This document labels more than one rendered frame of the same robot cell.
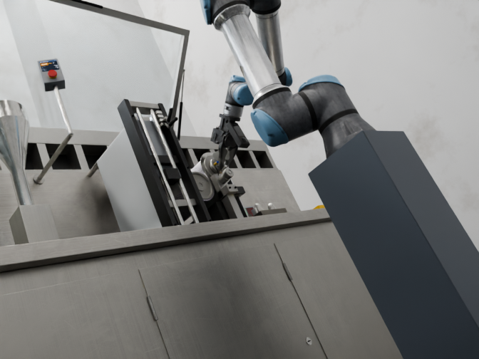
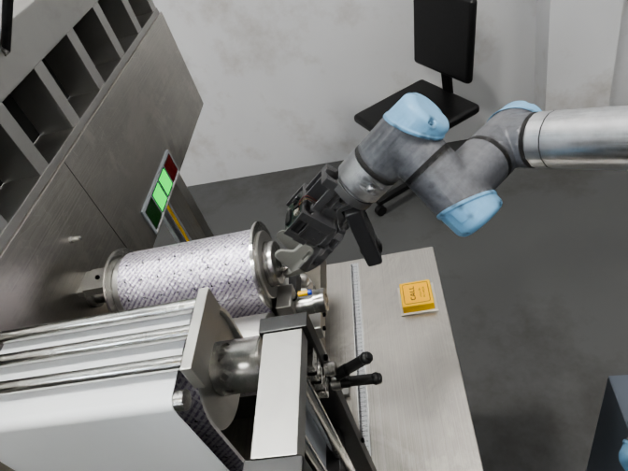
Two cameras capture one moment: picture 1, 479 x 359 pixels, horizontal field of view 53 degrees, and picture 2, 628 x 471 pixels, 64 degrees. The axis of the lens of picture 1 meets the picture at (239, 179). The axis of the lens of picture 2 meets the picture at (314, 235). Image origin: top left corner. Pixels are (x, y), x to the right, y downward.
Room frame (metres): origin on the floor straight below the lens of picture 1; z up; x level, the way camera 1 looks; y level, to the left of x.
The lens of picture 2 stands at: (1.14, 0.24, 1.82)
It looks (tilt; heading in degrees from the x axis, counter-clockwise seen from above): 41 degrees down; 335
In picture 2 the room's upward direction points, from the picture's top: 20 degrees counter-clockwise
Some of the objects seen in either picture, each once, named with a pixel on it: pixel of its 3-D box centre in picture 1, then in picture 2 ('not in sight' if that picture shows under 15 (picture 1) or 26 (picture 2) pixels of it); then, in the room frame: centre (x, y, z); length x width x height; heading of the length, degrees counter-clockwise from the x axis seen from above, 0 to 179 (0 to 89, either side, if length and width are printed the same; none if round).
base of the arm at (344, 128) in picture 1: (346, 137); not in sight; (1.21, -0.31, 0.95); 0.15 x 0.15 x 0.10
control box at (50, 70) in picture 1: (50, 73); not in sight; (1.34, 0.44, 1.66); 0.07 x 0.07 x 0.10; 26
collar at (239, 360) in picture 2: not in sight; (242, 364); (1.54, 0.21, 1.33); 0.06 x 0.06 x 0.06; 51
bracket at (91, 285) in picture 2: not in sight; (96, 280); (1.94, 0.30, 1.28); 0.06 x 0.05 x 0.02; 51
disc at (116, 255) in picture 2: not in sight; (129, 289); (1.91, 0.26, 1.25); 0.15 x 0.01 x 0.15; 141
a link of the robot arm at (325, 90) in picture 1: (324, 102); not in sight; (1.20, -0.30, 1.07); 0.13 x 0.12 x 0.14; 96
